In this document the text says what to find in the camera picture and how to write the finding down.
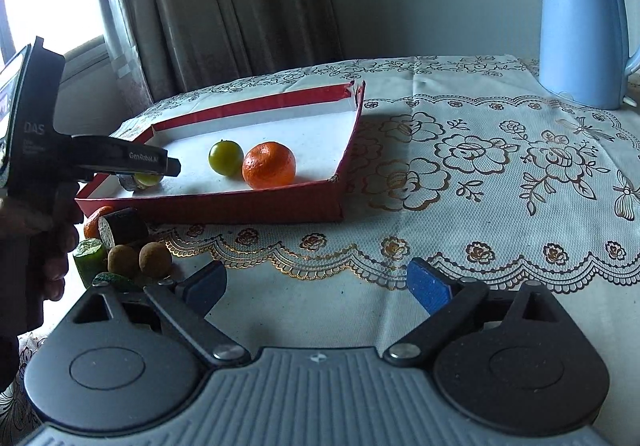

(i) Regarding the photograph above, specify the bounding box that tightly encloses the dark sugarcane piece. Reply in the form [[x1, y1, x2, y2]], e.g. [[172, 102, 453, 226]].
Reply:
[[98, 208, 149, 250], [117, 174, 145, 192]]

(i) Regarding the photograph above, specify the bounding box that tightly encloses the small green tomato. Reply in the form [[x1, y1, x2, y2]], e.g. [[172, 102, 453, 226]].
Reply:
[[134, 173, 164, 188]]

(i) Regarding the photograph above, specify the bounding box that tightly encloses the small orange mandarin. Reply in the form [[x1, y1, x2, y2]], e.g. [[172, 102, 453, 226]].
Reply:
[[84, 206, 115, 239]]

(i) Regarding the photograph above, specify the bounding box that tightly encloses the small cucumber end piece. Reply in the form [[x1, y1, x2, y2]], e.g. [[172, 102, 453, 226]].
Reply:
[[91, 272, 140, 292]]

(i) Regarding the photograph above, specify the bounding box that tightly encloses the green cucumber chunk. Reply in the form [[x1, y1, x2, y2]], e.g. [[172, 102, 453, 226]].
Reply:
[[73, 238, 107, 288]]

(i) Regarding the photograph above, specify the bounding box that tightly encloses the large orange mandarin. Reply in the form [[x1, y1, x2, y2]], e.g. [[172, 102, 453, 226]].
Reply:
[[241, 142, 296, 189]]

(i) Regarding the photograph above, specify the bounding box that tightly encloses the person left hand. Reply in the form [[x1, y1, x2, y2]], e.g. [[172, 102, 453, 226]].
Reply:
[[1, 197, 84, 302]]

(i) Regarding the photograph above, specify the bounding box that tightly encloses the floral tablecloth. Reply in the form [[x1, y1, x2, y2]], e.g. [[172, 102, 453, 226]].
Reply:
[[0, 55, 640, 436]]

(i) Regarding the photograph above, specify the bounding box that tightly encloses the brown curtain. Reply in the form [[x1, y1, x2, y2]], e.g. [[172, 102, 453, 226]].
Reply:
[[99, 0, 343, 112]]

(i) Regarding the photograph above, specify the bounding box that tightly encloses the red cardboard tray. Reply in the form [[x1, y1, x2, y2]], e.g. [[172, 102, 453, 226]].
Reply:
[[77, 82, 366, 225]]

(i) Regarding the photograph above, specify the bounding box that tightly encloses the blue electric kettle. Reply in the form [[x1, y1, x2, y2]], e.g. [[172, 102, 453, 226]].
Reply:
[[539, 0, 639, 110]]

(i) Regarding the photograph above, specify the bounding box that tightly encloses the window frame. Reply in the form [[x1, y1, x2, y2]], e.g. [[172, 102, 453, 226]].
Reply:
[[0, 15, 114, 88]]

